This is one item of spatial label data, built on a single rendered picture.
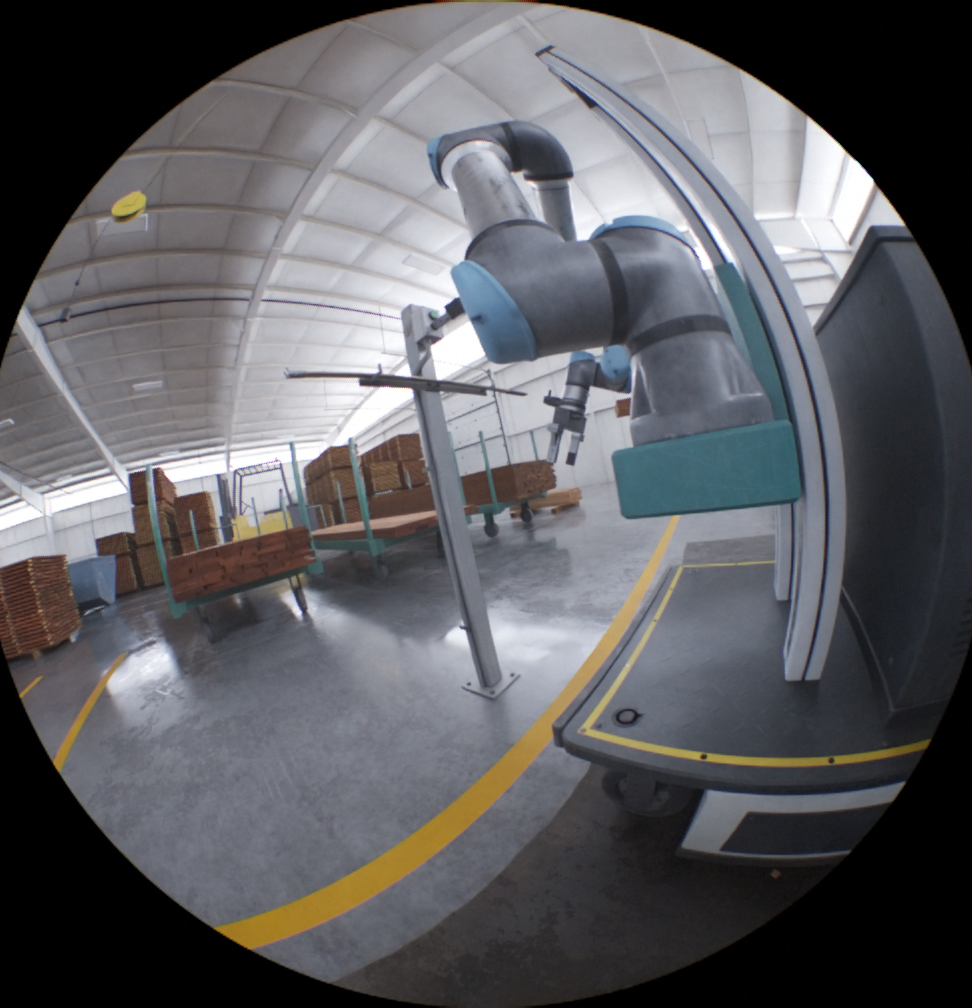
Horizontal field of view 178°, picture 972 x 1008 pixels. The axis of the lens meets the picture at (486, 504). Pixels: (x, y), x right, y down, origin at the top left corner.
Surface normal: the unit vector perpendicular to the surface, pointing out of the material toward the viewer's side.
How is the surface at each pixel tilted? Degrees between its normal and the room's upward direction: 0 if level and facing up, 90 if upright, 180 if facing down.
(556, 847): 0
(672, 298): 90
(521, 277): 96
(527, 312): 126
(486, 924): 0
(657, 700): 0
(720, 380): 72
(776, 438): 90
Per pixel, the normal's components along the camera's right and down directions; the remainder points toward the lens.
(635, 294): -0.02, 0.64
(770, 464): -0.69, 0.19
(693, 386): -0.64, -0.12
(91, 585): 0.74, -0.11
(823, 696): -0.20, -0.98
